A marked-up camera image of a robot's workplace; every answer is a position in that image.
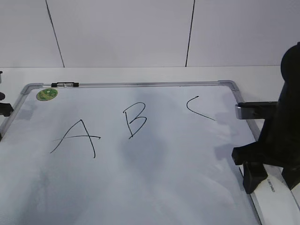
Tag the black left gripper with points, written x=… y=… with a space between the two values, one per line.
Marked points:
x=5 y=109

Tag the green round magnet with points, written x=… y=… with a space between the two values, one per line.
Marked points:
x=47 y=94

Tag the white whiteboard eraser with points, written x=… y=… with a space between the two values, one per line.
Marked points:
x=275 y=203

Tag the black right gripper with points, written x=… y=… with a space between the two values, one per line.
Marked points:
x=278 y=145

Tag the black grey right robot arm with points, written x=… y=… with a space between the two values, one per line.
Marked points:
x=290 y=71

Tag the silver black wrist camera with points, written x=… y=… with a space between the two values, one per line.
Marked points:
x=255 y=110

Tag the white whiteboard with grey frame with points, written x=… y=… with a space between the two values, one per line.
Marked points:
x=156 y=154

